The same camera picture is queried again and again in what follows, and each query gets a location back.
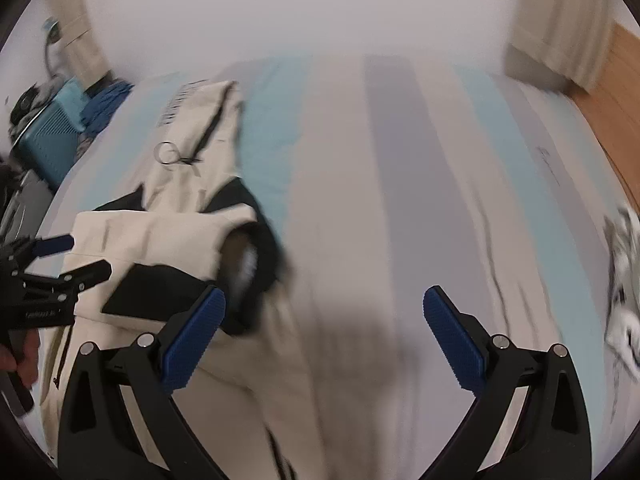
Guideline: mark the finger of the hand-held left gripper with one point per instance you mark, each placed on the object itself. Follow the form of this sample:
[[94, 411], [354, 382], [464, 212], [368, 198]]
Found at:
[[55, 244], [82, 275]]

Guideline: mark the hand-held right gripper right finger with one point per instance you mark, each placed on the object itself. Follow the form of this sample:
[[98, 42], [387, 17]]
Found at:
[[455, 340]]

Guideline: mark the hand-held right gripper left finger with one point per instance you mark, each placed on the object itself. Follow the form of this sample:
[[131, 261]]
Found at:
[[195, 340]]

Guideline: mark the beige and black jacket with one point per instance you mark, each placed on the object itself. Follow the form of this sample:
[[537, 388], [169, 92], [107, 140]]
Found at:
[[165, 230]]

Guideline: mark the blue clothes pile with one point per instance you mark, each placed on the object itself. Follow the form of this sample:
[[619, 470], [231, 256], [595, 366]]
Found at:
[[105, 105]]

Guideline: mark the person's left hand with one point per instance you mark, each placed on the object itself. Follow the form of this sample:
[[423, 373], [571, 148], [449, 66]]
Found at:
[[22, 360]]

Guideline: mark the teal ribbed suitcase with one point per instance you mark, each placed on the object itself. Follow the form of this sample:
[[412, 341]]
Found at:
[[47, 145]]

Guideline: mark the light blue cloth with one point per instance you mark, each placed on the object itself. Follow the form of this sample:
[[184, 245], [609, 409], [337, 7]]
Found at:
[[75, 102]]

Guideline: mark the grey white patterned cloth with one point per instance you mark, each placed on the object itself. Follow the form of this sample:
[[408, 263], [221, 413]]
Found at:
[[622, 280]]

